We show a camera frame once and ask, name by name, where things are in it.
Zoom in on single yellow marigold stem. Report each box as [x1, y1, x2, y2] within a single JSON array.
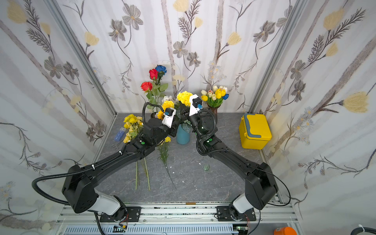
[[158, 137, 176, 190]]

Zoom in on teal vase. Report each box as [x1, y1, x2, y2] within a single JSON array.
[[176, 125, 190, 145]]

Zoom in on yellow rose bunch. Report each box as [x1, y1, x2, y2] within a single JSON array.
[[123, 114, 151, 191]]

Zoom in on yellow poppy flower stem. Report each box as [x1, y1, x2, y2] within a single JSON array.
[[135, 161, 139, 190]]

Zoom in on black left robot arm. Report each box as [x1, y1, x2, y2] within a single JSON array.
[[32, 108, 182, 221]]

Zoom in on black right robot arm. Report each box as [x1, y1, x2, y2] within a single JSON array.
[[180, 105, 279, 221]]

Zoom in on dark glass vase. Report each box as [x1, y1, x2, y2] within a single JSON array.
[[209, 107, 218, 122]]

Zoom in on yellow marigold bouquet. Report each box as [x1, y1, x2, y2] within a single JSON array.
[[157, 96, 180, 120]]

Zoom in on mixed tulip sunflower bouquet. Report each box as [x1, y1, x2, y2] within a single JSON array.
[[201, 85, 229, 108]]

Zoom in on red rose bouquet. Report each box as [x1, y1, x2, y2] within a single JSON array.
[[141, 65, 168, 105]]

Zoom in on blue pill organizer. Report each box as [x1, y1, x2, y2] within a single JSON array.
[[114, 127, 127, 143]]

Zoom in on small metal scissors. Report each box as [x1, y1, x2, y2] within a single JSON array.
[[111, 142, 120, 150]]

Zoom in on yellow lidded box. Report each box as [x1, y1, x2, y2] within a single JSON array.
[[239, 113, 272, 150]]

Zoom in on orange object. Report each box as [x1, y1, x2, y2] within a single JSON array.
[[273, 227, 297, 235]]

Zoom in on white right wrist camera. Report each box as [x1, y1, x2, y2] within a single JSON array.
[[189, 95, 202, 117]]

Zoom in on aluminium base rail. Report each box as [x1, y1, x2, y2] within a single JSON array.
[[54, 202, 303, 235]]

